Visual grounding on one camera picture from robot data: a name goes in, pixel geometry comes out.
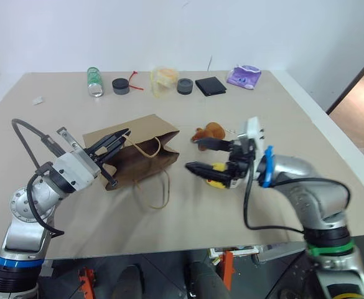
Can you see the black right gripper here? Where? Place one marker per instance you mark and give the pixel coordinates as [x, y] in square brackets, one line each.
[240, 162]

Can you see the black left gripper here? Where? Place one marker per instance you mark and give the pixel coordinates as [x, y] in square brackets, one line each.
[99, 152]

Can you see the yellow plush toy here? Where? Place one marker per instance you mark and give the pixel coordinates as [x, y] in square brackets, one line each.
[219, 168]

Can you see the brown paper bag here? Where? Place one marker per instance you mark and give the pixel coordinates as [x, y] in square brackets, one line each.
[138, 152]

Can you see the blue clip on arm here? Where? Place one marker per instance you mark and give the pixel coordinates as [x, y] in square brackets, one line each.
[267, 169]

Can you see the green band on arm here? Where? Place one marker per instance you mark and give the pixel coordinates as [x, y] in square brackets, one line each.
[331, 249]

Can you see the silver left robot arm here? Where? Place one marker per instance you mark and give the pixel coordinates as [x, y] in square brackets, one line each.
[23, 215]

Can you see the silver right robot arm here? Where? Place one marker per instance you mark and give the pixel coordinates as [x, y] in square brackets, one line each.
[318, 199]

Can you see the brown plush toy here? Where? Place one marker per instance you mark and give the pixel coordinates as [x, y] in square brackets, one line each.
[212, 130]

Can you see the yellow plastic bag with contents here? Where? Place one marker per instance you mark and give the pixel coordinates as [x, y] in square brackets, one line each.
[163, 81]

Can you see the black round container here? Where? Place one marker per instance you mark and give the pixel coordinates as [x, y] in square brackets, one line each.
[120, 86]

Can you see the black wallet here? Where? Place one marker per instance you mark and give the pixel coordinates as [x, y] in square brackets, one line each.
[210, 86]

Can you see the clear bottle with green label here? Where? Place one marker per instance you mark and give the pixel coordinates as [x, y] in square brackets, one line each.
[95, 82]

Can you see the dark grey round container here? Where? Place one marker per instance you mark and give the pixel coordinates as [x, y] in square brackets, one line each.
[185, 86]

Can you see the purple plastic packet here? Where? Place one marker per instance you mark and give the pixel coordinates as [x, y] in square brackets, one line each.
[243, 77]

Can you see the small white scrap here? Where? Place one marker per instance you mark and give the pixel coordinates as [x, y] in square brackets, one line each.
[38, 101]

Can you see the orange clamp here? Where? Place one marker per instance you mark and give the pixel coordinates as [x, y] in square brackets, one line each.
[227, 268]
[86, 280]

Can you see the dark rounded shape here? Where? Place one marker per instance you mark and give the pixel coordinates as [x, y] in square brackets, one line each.
[205, 280]

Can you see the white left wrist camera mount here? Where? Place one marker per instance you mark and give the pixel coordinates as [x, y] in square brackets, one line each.
[72, 168]

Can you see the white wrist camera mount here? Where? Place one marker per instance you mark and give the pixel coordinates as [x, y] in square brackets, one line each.
[72, 168]
[254, 130]

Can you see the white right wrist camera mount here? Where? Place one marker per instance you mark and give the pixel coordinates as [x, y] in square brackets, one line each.
[254, 130]

